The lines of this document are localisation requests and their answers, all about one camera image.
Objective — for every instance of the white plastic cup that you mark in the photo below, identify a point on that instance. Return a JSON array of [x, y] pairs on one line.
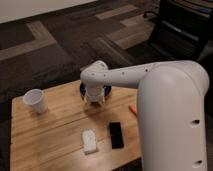
[[36, 100]]

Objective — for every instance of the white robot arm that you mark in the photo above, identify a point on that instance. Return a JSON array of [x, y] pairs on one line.
[[170, 109]]

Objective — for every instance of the black office chair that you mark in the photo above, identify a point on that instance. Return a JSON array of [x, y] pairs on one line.
[[183, 28]]

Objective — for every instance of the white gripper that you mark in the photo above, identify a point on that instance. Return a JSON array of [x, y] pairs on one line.
[[94, 94]]

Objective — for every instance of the white sponge block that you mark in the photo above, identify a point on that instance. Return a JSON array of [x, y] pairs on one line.
[[89, 142]]

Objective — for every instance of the orange marker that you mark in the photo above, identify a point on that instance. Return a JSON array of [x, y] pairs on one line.
[[133, 110]]

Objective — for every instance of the dark blue ceramic bowl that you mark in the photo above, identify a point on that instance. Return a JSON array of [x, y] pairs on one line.
[[82, 88]]

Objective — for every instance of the black rectangular block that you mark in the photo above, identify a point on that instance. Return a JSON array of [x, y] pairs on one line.
[[116, 135]]

